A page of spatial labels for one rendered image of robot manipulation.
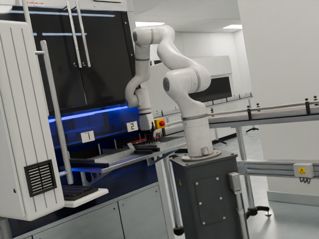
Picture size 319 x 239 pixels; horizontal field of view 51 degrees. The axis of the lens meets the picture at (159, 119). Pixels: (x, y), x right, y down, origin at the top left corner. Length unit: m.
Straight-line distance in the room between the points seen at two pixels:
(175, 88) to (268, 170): 1.44
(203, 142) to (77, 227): 0.94
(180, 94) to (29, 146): 0.66
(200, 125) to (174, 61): 0.34
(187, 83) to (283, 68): 1.79
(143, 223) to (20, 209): 1.16
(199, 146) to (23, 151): 0.74
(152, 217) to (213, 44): 8.60
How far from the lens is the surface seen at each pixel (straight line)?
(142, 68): 1.99
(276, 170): 2.71
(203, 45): 10.20
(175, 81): 1.49
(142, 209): 2.33
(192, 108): 1.53
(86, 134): 2.06
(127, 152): 1.90
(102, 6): 2.31
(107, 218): 2.18
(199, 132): 1.54
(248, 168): 2.85
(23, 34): 1.42
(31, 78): 1.39
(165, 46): 1.69
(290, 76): 3.17
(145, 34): 1.78
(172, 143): 1.97
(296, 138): 3.24
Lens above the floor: 1.15
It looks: 3 degrees down
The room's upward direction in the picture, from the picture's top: 10 degrees counter-clockwise
